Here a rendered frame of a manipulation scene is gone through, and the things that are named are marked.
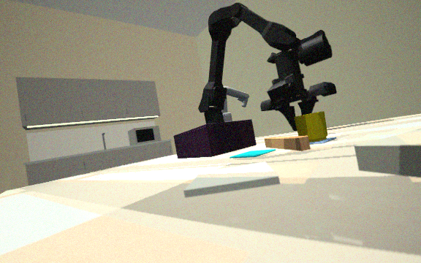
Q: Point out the yellow cup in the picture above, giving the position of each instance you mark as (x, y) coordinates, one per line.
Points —
(312, 125)

